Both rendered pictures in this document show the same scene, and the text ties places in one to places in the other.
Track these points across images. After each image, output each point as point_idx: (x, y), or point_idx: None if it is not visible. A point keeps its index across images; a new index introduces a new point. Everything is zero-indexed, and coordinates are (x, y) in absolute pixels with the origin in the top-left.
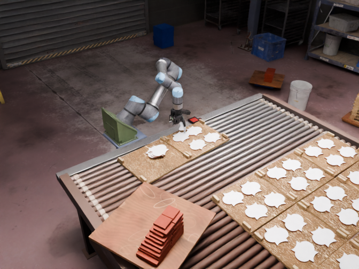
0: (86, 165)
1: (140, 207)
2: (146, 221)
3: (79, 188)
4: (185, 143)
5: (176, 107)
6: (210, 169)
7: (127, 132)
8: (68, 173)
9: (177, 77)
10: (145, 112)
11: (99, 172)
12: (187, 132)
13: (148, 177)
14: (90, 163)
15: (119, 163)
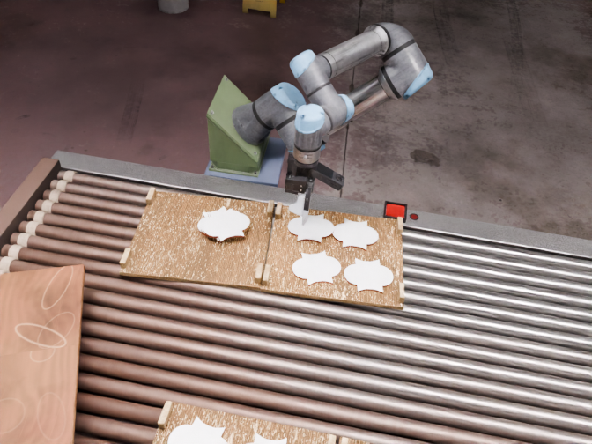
0: (107, 166)
1: (1, 307)
2: None
3: (47, 199)
4: (299, 247)
5: (295, 152)
6: (264, 342)
7: (233, 151)
8: (68, 162)
9: (405, 89)
10: (285, 132)
11: (103, 192)
12: (336, 228)
13: (140, 263)
14: (116, 168)
15: None
